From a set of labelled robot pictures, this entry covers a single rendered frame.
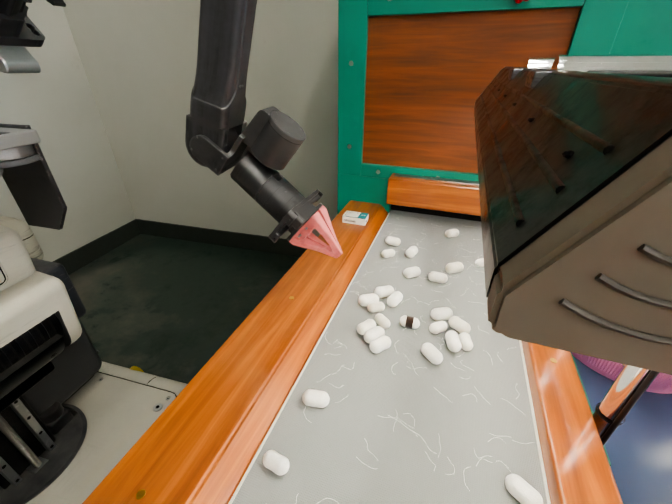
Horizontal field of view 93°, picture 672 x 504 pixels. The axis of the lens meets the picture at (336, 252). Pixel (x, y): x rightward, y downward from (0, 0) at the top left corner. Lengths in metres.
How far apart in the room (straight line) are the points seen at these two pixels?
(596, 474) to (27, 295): 0.79
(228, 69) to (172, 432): 0.43
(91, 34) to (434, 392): 2.46
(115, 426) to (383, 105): 1.10
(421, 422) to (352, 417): 0.08
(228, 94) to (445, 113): 0.56
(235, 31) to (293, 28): 1.38
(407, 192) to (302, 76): 1.11
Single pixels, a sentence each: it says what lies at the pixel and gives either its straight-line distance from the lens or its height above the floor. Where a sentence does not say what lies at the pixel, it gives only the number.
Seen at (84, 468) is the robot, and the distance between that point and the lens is 1.11.
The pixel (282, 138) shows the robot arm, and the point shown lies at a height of 1.03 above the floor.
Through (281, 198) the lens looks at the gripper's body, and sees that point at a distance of 0.48.
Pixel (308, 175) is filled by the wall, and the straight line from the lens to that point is 1.91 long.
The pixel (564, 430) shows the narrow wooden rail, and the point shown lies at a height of 0.76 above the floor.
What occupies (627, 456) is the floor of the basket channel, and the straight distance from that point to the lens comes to 0.62.
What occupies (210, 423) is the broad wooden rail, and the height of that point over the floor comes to 0.76.
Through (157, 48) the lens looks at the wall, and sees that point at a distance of 2.26.
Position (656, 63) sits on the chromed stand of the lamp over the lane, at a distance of 0.33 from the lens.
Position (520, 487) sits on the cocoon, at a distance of 0.43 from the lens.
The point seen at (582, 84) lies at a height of 1.11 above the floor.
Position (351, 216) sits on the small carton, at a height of 0.78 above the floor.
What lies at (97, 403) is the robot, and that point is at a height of 0.28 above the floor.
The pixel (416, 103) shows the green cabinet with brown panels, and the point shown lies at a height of 1.03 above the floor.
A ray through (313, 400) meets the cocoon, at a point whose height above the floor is 0.76.
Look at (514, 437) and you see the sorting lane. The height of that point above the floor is 0.74.
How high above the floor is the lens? 1.12
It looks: 30 degrees down
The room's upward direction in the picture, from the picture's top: straight up
